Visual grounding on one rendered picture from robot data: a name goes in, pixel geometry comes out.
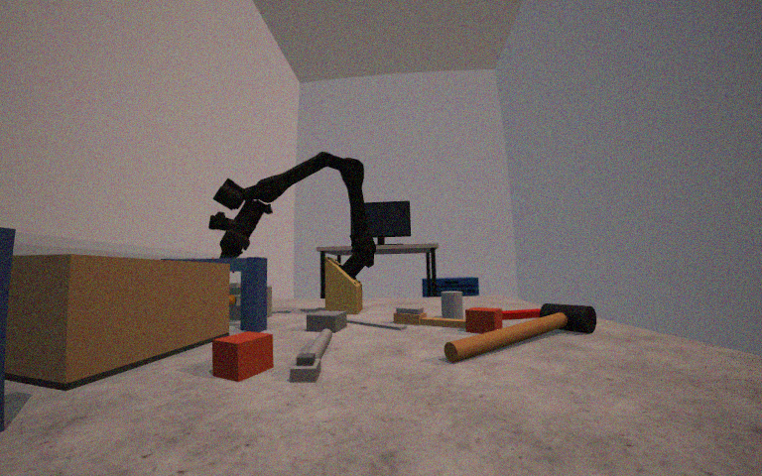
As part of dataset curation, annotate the red box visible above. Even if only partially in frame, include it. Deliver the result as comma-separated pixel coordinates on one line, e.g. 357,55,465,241
212,331,274,383
465,307,503,334

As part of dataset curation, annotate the black-headed mallet with wooden handle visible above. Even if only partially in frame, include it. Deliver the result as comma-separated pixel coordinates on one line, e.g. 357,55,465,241
444,303,596,363

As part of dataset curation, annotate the grey flat bar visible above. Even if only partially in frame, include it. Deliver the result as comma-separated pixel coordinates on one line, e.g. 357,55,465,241
347,318,408,330

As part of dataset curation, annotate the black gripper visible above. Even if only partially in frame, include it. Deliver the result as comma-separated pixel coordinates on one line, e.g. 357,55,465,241
219,214,257,256

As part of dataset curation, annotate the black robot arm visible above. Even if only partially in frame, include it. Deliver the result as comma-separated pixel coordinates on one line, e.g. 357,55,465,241
208,152,376,280

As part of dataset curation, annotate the red flat bar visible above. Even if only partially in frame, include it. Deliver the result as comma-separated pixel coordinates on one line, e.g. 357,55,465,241
501,309,541,320

